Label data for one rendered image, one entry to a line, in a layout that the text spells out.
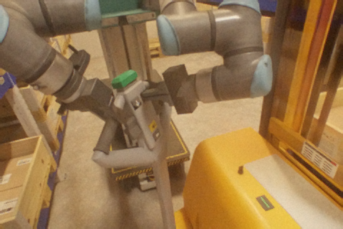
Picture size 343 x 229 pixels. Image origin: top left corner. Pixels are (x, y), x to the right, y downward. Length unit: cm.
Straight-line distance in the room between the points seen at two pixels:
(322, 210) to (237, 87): 64
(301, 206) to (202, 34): 74
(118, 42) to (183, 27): 130
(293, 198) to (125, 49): 141
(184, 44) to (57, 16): 28
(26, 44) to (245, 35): 42
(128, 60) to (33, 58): 137
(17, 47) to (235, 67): 42
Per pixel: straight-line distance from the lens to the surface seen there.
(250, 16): 55
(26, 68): 51
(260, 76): 52
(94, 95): 53
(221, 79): 54
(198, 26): 52
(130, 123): 66
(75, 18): 59
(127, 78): 67
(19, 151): 229
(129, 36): 179
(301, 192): 106
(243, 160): 113
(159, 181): 85
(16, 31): 50
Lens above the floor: 166
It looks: 32 degrees down
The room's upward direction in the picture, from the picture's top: 6 degrees counter-clockwise
